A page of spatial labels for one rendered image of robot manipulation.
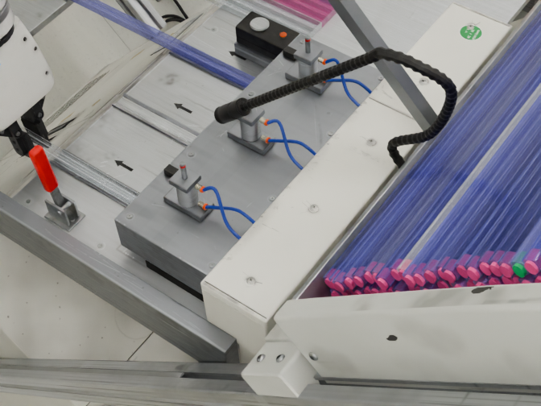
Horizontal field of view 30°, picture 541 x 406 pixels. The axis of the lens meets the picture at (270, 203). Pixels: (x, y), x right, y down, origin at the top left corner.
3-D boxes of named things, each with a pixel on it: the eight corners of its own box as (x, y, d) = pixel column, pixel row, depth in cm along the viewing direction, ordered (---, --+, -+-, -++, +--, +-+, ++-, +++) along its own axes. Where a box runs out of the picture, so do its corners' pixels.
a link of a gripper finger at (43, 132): (28, 108, 117) (48, 150, 121) (47, 91, 118) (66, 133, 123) (10, 100, 118) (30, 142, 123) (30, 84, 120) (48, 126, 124)
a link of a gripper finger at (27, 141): (0, 132, 114) (21, 174, 119) (20, 115, 116) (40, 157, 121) (-18, 124, 116) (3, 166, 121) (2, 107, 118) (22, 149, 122)
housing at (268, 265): (212, 354, 109) (199, 281, 98) (442, 82, 132) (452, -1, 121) (272, 391, 106) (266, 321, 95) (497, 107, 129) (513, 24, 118)
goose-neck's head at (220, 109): (209, 113, 100) (233, 105, 96) (220, 102, 100) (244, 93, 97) (220, 127, 100) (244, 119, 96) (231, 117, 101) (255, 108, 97)
